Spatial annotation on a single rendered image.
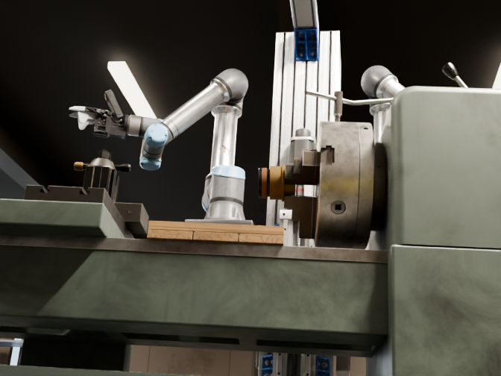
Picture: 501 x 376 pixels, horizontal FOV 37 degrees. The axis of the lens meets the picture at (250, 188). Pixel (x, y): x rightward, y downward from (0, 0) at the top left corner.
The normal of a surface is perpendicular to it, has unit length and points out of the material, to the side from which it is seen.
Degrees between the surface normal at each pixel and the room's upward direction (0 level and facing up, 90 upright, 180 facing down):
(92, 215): 90
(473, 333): 90
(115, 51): 180
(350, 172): 102
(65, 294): 90
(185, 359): 90
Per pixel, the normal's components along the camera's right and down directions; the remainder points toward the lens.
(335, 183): -0.05, -0.01
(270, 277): -0.04, -0.37
